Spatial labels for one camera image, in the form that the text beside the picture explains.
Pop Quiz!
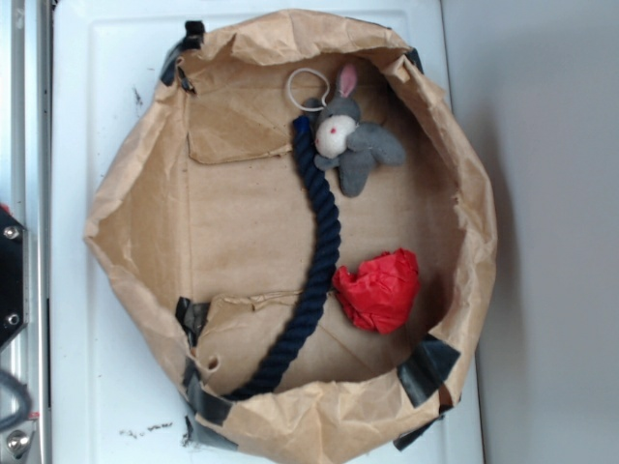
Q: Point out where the crumpled red paper ball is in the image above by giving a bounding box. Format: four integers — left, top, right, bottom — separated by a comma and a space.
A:
332, 248, 421, 334

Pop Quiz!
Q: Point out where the grey plush bunny toy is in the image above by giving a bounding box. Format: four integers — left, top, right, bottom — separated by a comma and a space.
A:
286, 64, 406, 197

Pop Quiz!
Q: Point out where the white plastic tray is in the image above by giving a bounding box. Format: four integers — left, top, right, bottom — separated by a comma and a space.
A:
48, 0, 487, 464

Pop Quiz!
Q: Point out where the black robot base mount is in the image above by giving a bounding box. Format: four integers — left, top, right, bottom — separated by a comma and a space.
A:
0, 203, 29, 350

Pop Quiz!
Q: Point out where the grey metal rail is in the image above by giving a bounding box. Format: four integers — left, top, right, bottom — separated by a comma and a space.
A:
1, 1, 52, 463

